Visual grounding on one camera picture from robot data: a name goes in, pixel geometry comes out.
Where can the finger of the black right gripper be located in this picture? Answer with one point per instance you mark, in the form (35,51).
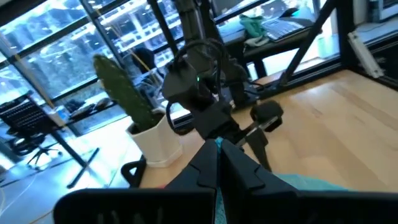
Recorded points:
(259,149)

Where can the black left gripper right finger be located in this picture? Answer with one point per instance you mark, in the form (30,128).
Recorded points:
(264,199)

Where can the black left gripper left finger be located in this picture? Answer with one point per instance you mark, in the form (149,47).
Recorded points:
(186,199)

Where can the blue microfiber towel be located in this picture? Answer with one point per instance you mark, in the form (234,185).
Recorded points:
(311,183)

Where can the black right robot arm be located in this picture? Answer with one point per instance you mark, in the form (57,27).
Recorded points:
(214,46)

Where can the white hexagonal plant pot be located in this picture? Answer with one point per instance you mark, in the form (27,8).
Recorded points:
(158,143)

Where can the black desk beam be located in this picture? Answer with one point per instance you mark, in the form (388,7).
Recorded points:
(273,46)

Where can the green cactus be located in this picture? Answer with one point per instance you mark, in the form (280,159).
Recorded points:
(127,93)

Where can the black laptop keyboard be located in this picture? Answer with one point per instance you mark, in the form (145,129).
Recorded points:
(286,28)

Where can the black desk foot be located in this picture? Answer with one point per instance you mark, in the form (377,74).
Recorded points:
(77,158)

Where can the black mesh chair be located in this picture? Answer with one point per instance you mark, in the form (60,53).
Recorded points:
(25,124)

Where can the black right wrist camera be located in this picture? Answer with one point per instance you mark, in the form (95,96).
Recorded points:
(182,84)

